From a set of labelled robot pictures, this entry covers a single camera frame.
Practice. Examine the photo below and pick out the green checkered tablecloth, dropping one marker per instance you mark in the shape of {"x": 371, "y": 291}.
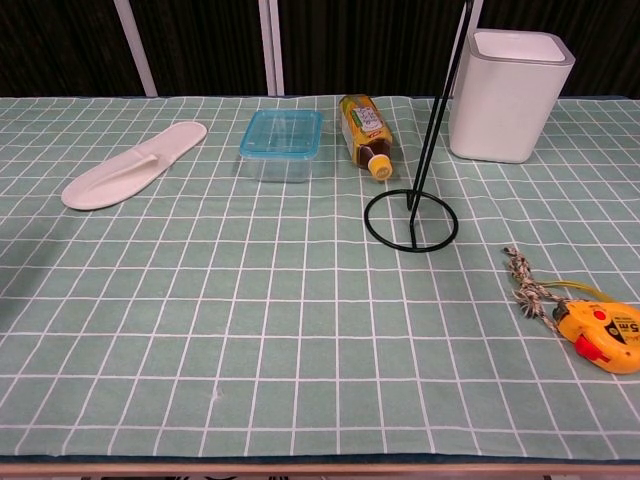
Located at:
{"x": 250, "y": 325}

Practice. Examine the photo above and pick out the clear blue-lidded plastic container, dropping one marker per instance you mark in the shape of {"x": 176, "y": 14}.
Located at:
{"x": 280, "y": 142}

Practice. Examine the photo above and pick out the tea bottle with yellow cap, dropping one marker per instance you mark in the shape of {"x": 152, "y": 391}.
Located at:
{"x": 365, "y": 130}

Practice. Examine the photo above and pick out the dark partition screen panel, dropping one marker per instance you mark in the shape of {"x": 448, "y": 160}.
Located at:
{"x": 205, "y": 45}
{"x": 55, "y": 45}
{"x": 370, "y": 45}

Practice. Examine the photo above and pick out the white flat slipper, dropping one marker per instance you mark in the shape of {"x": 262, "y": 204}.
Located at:
{"x": 125, "y": 167}

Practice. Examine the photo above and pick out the white square trash bin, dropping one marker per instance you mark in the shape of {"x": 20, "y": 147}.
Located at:
{"x": 500, "y": 110}

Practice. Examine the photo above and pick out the yellow tape measure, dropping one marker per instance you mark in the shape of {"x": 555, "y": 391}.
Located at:
{"x": 610, "y": 335}

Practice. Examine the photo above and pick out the white partition frame post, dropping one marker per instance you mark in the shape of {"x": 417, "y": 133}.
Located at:
{"x": 135, "y": 45}
{"x": 271, "y": 45}

